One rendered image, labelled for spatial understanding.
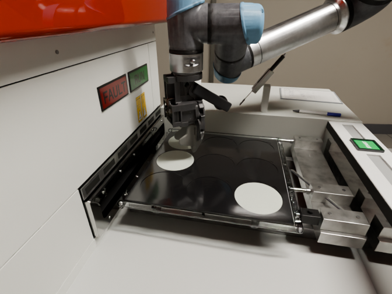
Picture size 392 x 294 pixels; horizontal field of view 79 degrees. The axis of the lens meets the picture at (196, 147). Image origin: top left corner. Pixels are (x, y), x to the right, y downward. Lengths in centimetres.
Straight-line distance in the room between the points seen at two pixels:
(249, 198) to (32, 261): 39
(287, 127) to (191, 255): 49
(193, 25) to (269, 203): 39
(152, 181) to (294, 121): 47
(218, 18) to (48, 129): 35
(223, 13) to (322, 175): 46
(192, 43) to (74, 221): 40
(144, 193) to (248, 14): 42
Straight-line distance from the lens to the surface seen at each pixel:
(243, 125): 80
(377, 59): 316
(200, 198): 52
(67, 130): 43
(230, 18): 52
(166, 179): 58
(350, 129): 80
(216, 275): 50
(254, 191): 55
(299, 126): 81
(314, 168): 71
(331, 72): 298
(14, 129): 36
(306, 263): 56
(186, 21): 52
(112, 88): 53
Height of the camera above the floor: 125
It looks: 30 degrees down
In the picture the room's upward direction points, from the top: straight up
